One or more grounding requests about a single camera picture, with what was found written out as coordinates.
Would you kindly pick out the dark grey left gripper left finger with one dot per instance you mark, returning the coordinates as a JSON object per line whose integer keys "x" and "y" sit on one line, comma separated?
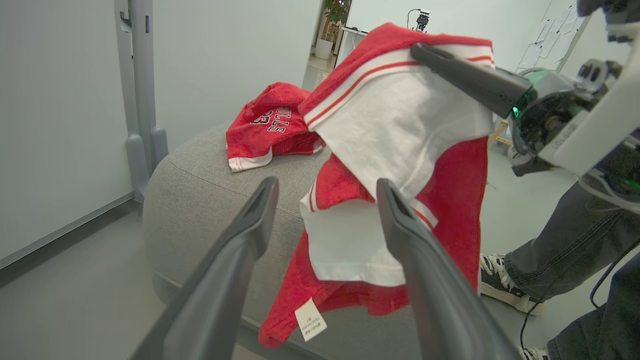
{"x": 220, "y": 290}

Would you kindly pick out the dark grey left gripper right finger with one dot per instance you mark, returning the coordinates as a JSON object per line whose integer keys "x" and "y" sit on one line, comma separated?
{"x": 435, "y": 300}

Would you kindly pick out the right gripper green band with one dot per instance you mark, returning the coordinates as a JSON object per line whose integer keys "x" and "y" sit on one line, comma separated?
{"x": 590, "y": 125}

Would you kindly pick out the red and white garment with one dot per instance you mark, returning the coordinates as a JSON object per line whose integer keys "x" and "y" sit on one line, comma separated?
{"x": 395, "y": 125}

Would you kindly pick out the red shorts with navy lettering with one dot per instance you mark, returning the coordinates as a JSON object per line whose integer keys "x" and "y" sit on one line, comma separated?
{"x": 245, "y": 137}

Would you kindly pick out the light wooden stand legs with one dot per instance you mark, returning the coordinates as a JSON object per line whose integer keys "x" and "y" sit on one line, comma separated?
{"x": 500, "y": 132}

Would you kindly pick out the black and white sneaker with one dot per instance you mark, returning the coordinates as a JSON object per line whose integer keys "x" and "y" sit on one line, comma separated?
{"x": 505, "y": 287}
{"x": 535, "y": 354}

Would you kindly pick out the grey fabric ottoman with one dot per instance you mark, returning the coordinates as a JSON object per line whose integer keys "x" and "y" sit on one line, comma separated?
{"x": 210, "y": 195}

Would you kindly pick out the white table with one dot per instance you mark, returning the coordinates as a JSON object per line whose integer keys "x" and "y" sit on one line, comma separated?
{"x": 347, "y": 47}

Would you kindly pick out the dark grey jeans of person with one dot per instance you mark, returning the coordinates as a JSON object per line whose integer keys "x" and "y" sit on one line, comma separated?
{"x": 575, "y": 245}

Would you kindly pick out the green potted plant white pot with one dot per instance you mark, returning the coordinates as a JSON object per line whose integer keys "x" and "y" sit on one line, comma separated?
{"x": 332, "y": 20}

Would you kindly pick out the black camera device on stand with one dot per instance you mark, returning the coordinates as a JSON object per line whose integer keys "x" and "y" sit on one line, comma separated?
{"x": 422, "y": 20}

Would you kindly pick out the white paper sheets on wall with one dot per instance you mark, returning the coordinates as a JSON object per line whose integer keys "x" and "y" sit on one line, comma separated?
{"x": 552, "y": 40}

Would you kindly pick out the grey aluminium partition frame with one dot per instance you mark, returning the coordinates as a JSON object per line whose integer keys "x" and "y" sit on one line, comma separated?
{"x": 142, "y": 75}

